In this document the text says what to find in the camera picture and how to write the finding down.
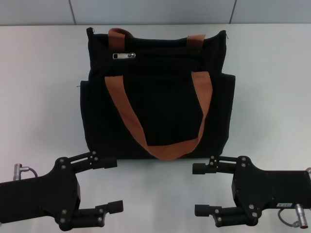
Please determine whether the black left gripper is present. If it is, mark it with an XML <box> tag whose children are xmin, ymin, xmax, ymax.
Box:
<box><xmin>0</xmin><ymin>150</ymin><xmax>124</xmax><ymax>232</ymax></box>

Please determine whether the left gripper cable with plug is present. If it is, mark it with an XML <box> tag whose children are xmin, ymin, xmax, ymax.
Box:
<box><xmin>15</xmin><ymin>163</ymin><xmax>40</xmax><ymax>179</ymax></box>

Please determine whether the silver metal zipper pull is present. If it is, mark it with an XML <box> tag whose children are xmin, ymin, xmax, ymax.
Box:
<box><xmin>112</xmin><ymin>52</ymin><xmax>137</xmax><ymax>60</ymax></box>

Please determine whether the gripper cable with plug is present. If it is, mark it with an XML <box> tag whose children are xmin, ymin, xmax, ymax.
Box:
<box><xmin>277</xmin><ymin>203</ymin><xmax>311</xmax><ymax>232</ymax></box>
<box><xmin>15</xmin><ymin>163</ymin><xmax>40</xmax><ymax>179</ymax></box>

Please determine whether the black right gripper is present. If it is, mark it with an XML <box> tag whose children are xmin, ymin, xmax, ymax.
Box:
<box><xmin>192</xmin><ymin>155</ymin><xmax>311</xmax><ymax>228</ymax></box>

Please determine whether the black bag with orange handles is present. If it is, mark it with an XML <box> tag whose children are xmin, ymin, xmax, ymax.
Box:
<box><xmin>77</xmin><ymin>27</ymin><xmax>236</xmax><ymax>161</ymax></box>

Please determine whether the right gripper cable with plug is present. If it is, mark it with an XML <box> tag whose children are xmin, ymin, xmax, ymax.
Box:
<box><xmin>277</xmin><ymin>203</ymin><xmax>311</xmax><ymax>232</ymax></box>

